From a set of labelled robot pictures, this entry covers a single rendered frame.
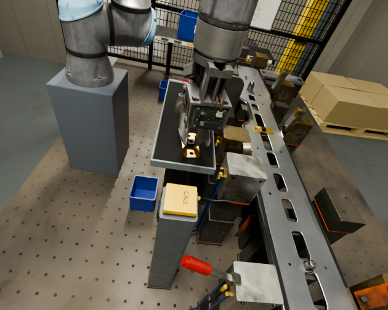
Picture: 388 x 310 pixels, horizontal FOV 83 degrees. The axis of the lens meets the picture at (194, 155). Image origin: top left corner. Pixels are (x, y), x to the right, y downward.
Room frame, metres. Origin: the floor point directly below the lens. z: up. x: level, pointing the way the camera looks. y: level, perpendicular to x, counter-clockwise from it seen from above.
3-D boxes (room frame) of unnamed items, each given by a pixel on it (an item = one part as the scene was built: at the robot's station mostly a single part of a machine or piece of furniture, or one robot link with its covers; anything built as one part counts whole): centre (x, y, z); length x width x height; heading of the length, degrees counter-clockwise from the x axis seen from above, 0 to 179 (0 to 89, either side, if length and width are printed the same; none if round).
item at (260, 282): (0.16, -0.17, 0.88); 0.12 x 0.07 x 0.36; 100
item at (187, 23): (1.62, 0.16, 1.09); 0.30 x 0.17 x 0.13; 90
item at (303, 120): (0.86, -0.42, 0.87); 0.12 x 0.07 x 0.35; 100
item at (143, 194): (0.49, 0.15, 0.74); 0.11 x 0.10 x 0.09; 10
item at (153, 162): (0.49, 0.04, 1.16); 0.37 x 0.14 x 0.02; 10
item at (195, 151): (0.38, 0.02, 1.17); 0.08 x 0.04 x 0.01; 18
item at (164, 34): (1.63, 0.10, 1.01); 0.90 x 0.22 x 0.03; 100
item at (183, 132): (0.35, 0.03, 1.21); 0.06 x 0.03 x 0.09; 18
